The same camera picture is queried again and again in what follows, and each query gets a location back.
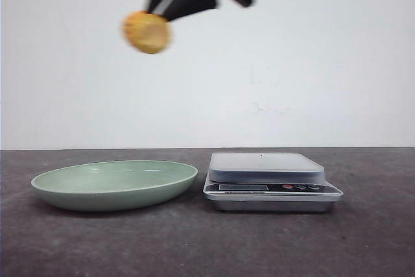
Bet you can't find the yellow corn cob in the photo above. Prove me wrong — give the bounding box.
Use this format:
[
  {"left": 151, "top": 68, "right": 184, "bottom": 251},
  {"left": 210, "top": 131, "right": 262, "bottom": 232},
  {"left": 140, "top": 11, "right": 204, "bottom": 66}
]
[{"left": 122, "top": 11, "right": 171, "bottom": 54}]

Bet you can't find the green oval plate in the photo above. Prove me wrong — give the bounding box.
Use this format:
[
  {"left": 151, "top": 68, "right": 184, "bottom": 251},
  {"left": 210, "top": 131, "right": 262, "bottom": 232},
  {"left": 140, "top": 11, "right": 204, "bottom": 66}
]
[{"left": 31, "top": 160, "right": 198, "bottom": 212}]

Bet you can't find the silver digital kitchen scale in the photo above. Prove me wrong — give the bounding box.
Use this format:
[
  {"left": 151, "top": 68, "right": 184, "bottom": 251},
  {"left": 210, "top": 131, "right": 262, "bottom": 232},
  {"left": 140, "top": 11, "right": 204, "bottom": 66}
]
[{"left": 203, "top": 152, "right": 344, "bottom": 213}]

